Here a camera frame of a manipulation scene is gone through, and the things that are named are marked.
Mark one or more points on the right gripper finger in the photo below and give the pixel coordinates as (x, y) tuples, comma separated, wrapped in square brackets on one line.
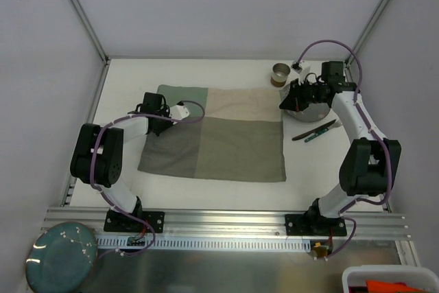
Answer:
[(296, 89), (293, 103)]

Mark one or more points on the green beige cloth placemat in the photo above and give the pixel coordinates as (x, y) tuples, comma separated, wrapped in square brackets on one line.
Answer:
[(239, 137)]

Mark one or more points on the white slotted cable duct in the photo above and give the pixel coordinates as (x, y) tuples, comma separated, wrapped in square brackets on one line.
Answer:
[(207, 244)]

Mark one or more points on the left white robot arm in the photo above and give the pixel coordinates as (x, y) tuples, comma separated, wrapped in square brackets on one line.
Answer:
[(98, 155)]

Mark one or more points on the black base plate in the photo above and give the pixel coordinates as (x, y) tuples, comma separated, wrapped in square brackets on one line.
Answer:
[(310, 225), (116, 222)]

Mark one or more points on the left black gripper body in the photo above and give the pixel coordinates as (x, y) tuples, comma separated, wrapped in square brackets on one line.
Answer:
[(161, 125)]

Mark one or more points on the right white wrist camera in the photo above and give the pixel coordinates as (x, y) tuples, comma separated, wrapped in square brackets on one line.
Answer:
[(302, 68)]

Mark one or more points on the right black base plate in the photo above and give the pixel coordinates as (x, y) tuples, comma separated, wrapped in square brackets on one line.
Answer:
[(310, 225)]

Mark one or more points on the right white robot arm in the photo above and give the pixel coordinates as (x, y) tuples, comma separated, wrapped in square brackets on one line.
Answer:
[(368, 169)]

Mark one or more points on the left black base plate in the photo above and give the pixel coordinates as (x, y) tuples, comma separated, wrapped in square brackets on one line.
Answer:
[(116, 222)]

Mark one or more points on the orange item in bin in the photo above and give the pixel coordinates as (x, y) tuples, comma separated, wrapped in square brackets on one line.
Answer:
[(385, 287)]

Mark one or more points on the teal round stool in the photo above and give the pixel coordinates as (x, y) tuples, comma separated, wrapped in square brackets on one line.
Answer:
[(62, 258)]

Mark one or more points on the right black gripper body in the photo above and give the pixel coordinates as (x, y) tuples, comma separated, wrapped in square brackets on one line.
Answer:
[(297, 94)]

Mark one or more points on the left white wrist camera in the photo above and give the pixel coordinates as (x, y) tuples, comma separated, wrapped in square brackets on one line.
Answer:
[(179, 112)]

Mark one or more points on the grey reindeer plate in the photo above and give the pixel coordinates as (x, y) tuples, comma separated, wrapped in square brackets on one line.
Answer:
[(312, 114)]

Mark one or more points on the green handled fork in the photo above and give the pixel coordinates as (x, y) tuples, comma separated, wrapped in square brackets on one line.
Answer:
[(336, 124)]

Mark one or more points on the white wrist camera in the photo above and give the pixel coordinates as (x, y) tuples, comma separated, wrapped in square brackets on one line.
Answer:
[(179, 112), (302, 68)]

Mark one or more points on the white plastic bin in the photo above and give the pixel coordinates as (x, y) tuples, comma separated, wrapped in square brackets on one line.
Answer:
[(414, 277)]

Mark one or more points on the black table knife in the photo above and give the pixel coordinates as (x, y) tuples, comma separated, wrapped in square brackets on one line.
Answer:
[(313, 131)]

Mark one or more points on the metal cup with cork base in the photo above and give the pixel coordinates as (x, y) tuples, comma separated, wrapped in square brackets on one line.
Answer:
[(279, 75)]

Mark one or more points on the aluminium mounting rail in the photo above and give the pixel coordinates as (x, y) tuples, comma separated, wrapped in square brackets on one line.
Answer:
[(236, 224)]

